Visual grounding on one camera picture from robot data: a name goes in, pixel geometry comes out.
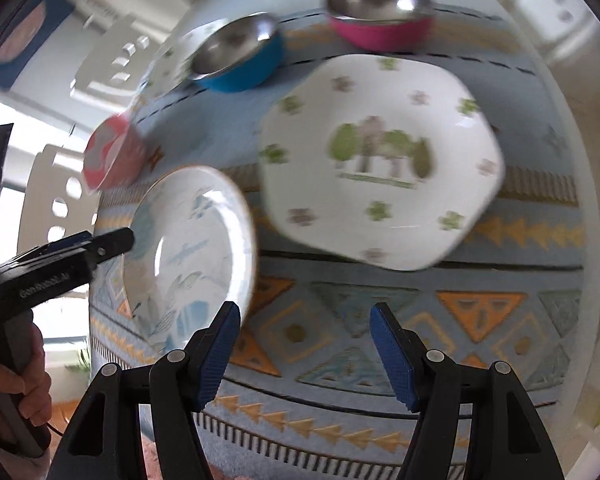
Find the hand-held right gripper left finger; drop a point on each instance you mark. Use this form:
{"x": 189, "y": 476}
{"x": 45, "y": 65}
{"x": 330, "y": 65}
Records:
{"x": 220, "y": 352}

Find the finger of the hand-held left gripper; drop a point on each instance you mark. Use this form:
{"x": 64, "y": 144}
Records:
{"x": 115, "y": 242}

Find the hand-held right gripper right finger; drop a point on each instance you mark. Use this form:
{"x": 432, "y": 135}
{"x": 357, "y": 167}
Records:
{"x": 392, "y": 355}

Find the round white blue print plate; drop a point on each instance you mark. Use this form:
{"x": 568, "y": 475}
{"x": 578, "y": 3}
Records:
{"x": 190, "y": 240}

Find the pink patterned bowl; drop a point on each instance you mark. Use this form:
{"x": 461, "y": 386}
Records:
{"x": 122, "y": 160}

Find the blue steel bowl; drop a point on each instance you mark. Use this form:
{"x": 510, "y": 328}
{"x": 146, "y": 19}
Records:
{"x": 240, "y": 79}

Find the person's left hand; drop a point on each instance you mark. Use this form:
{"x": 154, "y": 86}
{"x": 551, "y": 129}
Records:
{"x": 0, "y": 377}

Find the green plant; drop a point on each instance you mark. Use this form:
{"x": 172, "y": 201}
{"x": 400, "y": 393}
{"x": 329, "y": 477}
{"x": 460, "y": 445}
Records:
{"x": 80, "y": 362}

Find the white chair with round holes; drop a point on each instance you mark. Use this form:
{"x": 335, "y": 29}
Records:
{"x": 40, "y": 185}

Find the white chair with slotted back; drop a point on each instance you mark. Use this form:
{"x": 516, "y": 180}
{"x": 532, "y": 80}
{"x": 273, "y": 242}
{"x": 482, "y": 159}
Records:
{"x": 102, "y": 67}

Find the hexagonal tree print plate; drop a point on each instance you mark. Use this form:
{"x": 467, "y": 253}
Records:
{"x": 330, "y": 110}

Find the magenta steel bowl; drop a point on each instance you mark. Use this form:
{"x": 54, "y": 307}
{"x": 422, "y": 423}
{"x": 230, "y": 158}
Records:
{"x": 380, "y": 35}

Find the white chair with oval holes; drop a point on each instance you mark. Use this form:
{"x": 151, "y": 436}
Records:
{"x": 535, "y": 5}

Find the blue wall poster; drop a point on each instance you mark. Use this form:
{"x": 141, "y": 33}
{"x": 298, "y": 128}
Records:
{"x": 30, "y": 35}

